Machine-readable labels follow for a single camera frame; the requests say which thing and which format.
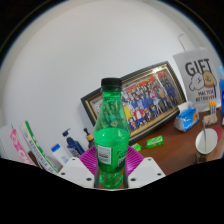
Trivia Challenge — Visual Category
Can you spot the flat round red coaster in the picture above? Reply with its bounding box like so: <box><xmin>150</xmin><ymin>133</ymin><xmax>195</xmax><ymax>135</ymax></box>
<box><xmin>214</xmin><ymin>125</ymin><xmax>224</xmax><ymax>143</ymax></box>

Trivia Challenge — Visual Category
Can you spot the small green box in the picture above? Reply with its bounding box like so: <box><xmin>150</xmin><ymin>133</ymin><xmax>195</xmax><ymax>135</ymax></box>
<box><xmin>130</xmin><ymin>142</ymin><xmax>143</xmax><ymax>152</ymax></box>
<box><xmin>145</xmin><ymin>135</ymin><xmax>165</xmax><ymax>149</ymax></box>

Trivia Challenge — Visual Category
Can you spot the white paper gift bag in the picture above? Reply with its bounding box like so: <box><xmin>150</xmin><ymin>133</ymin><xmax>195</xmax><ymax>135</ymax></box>
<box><xmin>172</xmin><ymin>33</ymin><xmax>223</xmax><ymax>105</ymax></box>

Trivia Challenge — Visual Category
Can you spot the small beige card box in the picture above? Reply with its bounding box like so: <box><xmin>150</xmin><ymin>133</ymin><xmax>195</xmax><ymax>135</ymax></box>
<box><xmin>203</xmin><ymin>113</ymin><xmax>218</xmax><ymax>126</ymax></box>

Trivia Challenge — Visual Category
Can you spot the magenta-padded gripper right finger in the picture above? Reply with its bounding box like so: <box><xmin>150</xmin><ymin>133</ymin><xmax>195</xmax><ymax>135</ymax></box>
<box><xmin>123</xmin><ymin>145</ymin><xmax>167</xmax><ymax>189</ymax></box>

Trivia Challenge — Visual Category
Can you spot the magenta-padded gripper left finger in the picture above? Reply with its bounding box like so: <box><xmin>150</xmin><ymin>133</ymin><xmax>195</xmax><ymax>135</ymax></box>
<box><xmin>57</xmin><ymin>145</ymin><xmax>100</xmax><ymax>189</ymax></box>

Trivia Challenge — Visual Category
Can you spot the white bottle with blue cap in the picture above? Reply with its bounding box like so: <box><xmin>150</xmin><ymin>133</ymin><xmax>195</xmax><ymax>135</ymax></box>
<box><xmin>50</xmin><ymin>143</ymin><xmax>72</xmax><ymax>167</ymax></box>

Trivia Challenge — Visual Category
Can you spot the green plastic drink bottle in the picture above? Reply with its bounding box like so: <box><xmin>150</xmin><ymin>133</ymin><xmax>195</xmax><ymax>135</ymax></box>
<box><xmin>92</xmin><ymin>77</ymin><xmax>132</xmax><ymax>190</ymax></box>

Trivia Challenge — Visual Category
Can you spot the pink and white cheering stick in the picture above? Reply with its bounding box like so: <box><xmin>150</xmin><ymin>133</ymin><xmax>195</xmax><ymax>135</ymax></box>
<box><xmin>9</xmin><ymin>125</ymin><xmax>36</xmax><ymax>167</ymax></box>

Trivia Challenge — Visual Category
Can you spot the colourful puzzle cube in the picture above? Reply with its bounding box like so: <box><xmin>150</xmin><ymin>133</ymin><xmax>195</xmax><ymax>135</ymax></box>
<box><xmin>208</xmin><ymin>100</ymin><xmax>218</xmax><ymax>116</ymax></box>

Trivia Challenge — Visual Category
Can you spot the green and white cheering stick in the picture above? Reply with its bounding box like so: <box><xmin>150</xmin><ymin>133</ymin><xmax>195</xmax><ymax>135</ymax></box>
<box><xmin>19</xmin><ymin>120</ymin><xmax>60</xmax><ymax>174</ymax></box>

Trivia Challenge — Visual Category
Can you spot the blue tissue pack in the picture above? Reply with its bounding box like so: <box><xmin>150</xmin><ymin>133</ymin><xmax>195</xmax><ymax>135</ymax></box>
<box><xmin>173</xmin><ymin>101</ymin><xmax>200</xmax><ymax>132</ymax></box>

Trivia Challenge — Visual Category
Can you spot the white paper cup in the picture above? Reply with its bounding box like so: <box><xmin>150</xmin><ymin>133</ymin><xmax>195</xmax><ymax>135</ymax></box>
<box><xmin>194</xmin><ymin>128</ymin><xmax>219</xmax><ymax>164</ymax></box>

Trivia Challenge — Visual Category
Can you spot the framed group picture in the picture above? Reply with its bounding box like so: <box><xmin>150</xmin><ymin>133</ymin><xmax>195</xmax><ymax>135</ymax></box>
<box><xmin>80</xmin><ymin>60</ymin><xmax>187</xmax><ymax>145</ymax></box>

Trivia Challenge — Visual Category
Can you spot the brown pump bottle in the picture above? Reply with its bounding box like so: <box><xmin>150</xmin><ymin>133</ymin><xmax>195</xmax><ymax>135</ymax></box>
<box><xmin>83</xmin><ymin>127</ymin><xmax>96</xmax><ymax>149</ymax></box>

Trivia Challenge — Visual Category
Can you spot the dark blue pump bottle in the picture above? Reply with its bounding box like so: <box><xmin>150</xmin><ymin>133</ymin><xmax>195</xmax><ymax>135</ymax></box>
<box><xmin>62</xmin><ymin>128</ymin><xmax>85</xmax><ymax>158</ymax></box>

